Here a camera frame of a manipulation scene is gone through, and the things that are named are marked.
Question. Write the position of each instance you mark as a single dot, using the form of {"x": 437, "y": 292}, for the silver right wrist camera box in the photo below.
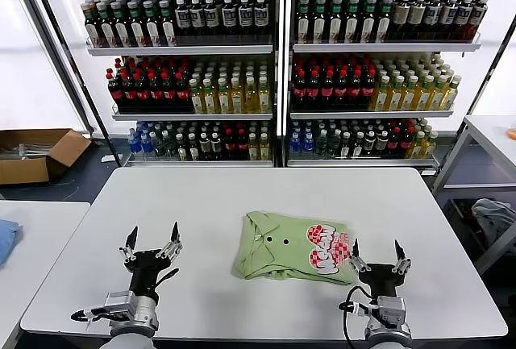
{"x": 392, "y": 308}

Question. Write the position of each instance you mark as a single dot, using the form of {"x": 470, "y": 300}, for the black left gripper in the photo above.
{"x": 147, "y": 270}

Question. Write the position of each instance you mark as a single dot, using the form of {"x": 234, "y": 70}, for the brown cardboard box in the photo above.
{"x": 28, "y": 169}

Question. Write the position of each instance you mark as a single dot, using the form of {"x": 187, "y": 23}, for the blue folded cloth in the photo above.
{"x": 8, "y": 240}

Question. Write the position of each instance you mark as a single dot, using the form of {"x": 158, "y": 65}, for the dark bottle white label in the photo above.
{"x": 182, "y": 17}
{"x": 463, "y": 14}
{"x": 245, "y": 16}
{"x": 261, "y": 15}
{"x": 229, "y": 16}
{"x": 212, "y": 16}
{"x": 197, "y": 17}
{"x": 432, "y": 15}
{"x": 477, "y": 13}

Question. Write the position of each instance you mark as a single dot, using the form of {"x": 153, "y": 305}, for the white paper scrap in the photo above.
{"x": 108, "y": 158}

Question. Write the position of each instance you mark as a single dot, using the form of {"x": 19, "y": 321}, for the cola bottle red cap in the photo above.
{"x": 314, "y": 92}
{"x": 115, "y": 93}
{"x": 355, "y": 91}
{"x": 406, "y": 143}
{"x": 394, "y": 143}
{"x": 230, "y": 146}
{"x": 342, "y": 92}
{"x": 129, "y": 93}
{"x": 300, "y": 92}
{"x": 369, "y": 90}
{"x": 169, "y": 93}
{"x": 183, "y": 93}
{"x": 328, "y": 92}
{"x": 242, "y": 146}
{"x": 142, "y": 93}
{"x": 156, "y": 93}

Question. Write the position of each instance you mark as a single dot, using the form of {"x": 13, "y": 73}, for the grey diagonal frame pole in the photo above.
{"x": 51, "y": 42}

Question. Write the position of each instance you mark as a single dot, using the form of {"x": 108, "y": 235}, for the dark bottle white cap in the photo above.
{"x": 182, "y": 148}
{"x": 357, "y": 146}
{"x": 345, "y": 146}
{"x": 194, "y": 148}

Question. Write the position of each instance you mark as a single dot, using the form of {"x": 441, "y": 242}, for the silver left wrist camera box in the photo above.
{"x": 120, "y": 304}

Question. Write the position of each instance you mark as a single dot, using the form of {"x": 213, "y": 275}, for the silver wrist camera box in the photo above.
{"x": 120, "y": 304}
{"x": 392, "y": 308}

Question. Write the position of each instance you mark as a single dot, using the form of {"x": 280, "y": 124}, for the grey frame side table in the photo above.
{"x": 489, "y": 131}

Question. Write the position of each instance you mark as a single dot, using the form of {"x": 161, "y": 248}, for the black diagonal frame pole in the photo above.
{"x": 493, "y": 63}
{"x": 73, "y": 63}

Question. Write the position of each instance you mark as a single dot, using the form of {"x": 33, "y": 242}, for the dark bottle green cap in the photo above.
{"x": 92, "y": 26}
{"x": 368, "y": 20}
{"x": 106, "y": 26}
{"x": 352, "y": 20}
{"x": 168, "y": 24}
{"x": 304, "y": 20}
{"x": 335, "y": 20}
{"x": 319, "y": 20}
{"x": 137, "y": 26}
{"x": 152, "y": 25}
{"x": 121, "y": 26}
{"x": 383, "y": 20}

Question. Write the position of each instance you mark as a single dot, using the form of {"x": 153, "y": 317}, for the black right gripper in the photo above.
{"x": 385, "y": 280}

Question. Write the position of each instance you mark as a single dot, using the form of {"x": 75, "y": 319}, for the blue drink bottle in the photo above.
{"x": 135, "y": 143}
{"x": 147, "y": 144}
{"x": 308, "y": 146}
{"x": 296, "y": 146}

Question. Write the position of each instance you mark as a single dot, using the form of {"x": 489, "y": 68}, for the grey crumpled cloth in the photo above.
{"x": 492, "y": 216}

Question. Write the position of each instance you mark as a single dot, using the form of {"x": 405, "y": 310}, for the green polo shirt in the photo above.
{"x": 282, "y": 260}

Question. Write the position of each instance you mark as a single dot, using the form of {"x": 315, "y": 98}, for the white shelf rack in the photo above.
{"x": 181, "y": 49}
{"x": 383, "y": 47}

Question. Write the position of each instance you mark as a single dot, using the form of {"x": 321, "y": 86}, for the white side table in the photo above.
{"x": 48, "y": 228}

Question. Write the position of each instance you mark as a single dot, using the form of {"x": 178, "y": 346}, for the dark bottle grey label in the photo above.
{"x": 216, "y": 147}
{"x": 381, "y": 143}
{"x": 205, "y": 147}
{"x": 369, "y": 144}

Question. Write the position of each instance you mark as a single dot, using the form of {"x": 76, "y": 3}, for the metal rods bundle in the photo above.
{"x": 24, "y": 150}

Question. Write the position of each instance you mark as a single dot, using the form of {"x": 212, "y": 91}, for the dark bottle beige label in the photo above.
{"x": 401, "y": 16}
{"x": 417, "y": 16}
{"x": 448, "y": 14}

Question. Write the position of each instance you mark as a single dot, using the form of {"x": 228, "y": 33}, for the orange object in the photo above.
{"x": 512, "y": 134}

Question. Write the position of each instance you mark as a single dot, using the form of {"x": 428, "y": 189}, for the yellow juice bottle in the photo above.
{"x": 422, "y": 97}
{"x": 210, "y": 99}
{"x": 251, "y": 98}
{"x": 237, "y": 98}
{"x": 417, "y": 146}
{"x": 380, "y": 97}
{"x": 196, "y": 99}
{"x": 430, "y": 146}
{"x": 264, "y": 148}
{"x": 264, "y": 97}
{"x": 409, "y": 97}
{"x": 394, "y": 97}
{"x": 224, "y": 99}
{"x": 437, "y": 96}
{"x": 450, "y": 96}
{"x": 253, "y": 148}

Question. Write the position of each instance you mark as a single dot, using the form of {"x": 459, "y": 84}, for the black storage crate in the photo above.
{"x": 459, "y": 220}

